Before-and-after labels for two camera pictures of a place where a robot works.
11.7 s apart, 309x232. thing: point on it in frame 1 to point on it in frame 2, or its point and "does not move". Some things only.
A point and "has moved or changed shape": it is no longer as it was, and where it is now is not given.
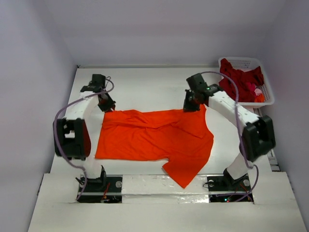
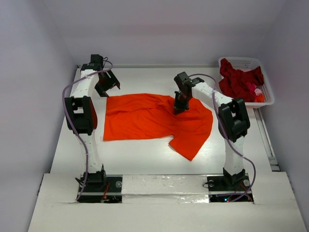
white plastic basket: [248, 64] does not move
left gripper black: [109, 107] to [102, 90]
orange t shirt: [184, 138] has moved or changed shape
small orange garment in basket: [259, 98] does not move
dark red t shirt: [246, 81] does not move
